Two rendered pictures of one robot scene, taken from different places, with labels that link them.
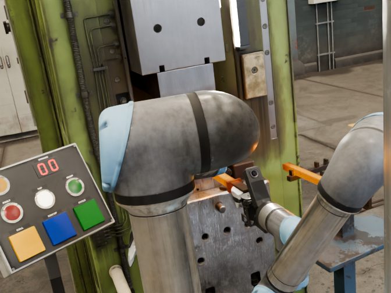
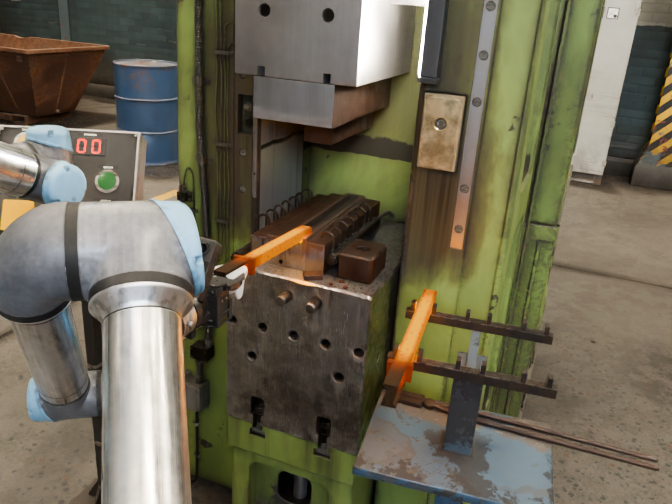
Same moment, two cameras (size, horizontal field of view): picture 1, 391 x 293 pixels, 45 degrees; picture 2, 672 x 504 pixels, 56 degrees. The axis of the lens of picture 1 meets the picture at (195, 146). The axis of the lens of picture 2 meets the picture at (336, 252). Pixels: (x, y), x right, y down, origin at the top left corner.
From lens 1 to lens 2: 1.13 m
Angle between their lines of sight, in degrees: 37
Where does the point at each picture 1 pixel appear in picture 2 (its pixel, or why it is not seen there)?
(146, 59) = (243, 52)
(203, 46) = (325, 55)
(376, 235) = (492, 479)
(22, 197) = not seen: hidden behind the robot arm
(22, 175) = not seen: hidden behind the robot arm
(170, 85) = (268, 99)
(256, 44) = (460, 82)
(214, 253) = (271, 356)
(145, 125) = not seen: outside the picture
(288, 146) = (480, 272)
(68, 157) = (120, 145)
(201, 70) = (315, 90)
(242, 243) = (312, 367)
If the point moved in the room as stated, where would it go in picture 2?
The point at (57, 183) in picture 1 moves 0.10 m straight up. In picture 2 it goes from (89, 168) to (85, 127)
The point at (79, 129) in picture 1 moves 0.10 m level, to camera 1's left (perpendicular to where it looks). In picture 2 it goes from (189, 124) to (166, 118)
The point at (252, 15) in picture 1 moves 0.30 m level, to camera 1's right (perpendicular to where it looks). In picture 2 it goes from (464, 31) to (604, 45)
